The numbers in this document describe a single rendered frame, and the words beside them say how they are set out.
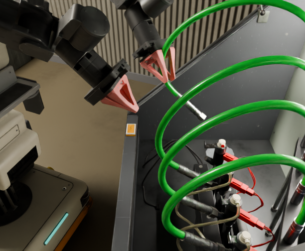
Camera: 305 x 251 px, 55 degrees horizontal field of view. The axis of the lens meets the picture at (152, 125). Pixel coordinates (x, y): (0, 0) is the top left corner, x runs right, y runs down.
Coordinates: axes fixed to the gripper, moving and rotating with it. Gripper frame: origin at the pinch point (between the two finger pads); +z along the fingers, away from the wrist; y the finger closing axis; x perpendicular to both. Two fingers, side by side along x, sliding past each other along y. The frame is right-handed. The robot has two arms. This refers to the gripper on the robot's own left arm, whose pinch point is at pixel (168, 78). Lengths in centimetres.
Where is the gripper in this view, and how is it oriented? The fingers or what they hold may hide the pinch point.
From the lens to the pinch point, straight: 74.1
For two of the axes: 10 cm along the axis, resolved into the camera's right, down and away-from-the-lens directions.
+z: 4.5, 8.9, -0.3
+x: -6.2, 3.4, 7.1
